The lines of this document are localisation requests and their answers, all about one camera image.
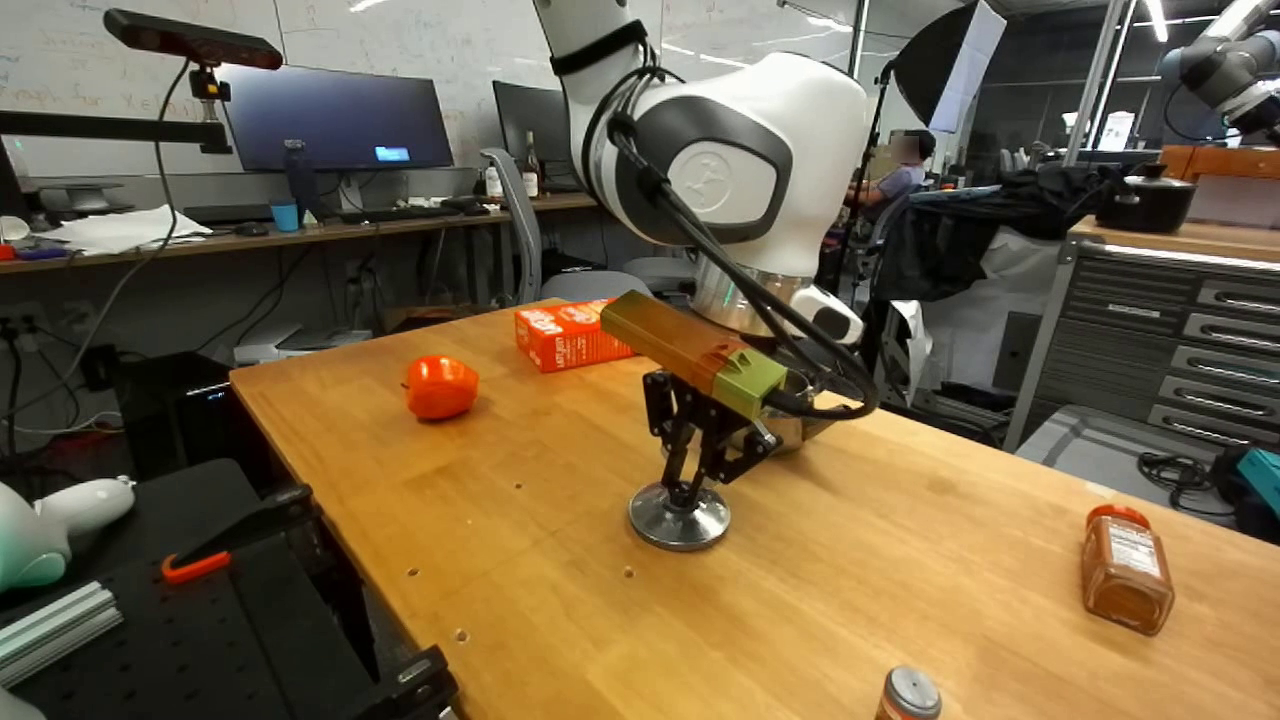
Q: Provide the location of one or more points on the long wooden desk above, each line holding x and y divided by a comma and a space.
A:
402, 224

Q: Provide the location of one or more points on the distant seated person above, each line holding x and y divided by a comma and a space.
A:
912, 165

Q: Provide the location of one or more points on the black jacket pile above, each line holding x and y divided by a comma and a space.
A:
985, 224

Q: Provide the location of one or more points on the grey drawer cabinet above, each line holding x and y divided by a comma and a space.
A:
1132, 344

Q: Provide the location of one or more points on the large lit computer monitor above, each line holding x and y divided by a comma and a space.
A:
334, 132

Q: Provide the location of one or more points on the black studio light panel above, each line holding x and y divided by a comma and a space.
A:
945, 66

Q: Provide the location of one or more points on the black stereo camera bar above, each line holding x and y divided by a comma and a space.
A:
194, 42

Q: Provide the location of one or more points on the orange-red toy tomato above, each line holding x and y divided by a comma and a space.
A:
442, 385

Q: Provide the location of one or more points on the wooden shelf board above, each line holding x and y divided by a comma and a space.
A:
1226, 163

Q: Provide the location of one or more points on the teal case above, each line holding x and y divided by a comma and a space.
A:
1263, 482

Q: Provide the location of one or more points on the black computer case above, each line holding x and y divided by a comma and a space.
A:
183, 412

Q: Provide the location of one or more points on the small dark computer monitor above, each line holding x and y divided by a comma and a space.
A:
533, 121

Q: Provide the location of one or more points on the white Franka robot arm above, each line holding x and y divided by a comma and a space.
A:
745, 163

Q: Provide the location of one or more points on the aluminium extrusion rail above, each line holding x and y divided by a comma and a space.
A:
55, 634

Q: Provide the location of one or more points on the orange Late July cracker box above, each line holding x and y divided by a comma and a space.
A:
564, 343

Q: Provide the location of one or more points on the black cooking pot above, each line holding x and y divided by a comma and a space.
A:
1145, 204

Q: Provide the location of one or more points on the silver metal kettle lid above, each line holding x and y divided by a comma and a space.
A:
682, 527

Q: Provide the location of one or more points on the blue cup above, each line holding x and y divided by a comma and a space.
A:
287, 217

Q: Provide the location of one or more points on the orange spice jar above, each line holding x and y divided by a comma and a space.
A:
1125, 575

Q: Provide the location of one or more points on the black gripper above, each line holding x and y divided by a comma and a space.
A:
745, 426

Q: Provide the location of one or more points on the white paper stack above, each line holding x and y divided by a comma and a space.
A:
132, 231

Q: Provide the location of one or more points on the gold wrist camera bar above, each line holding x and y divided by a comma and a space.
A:
682, 343

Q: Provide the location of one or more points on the grey background robot arm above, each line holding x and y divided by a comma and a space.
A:
1226, 74

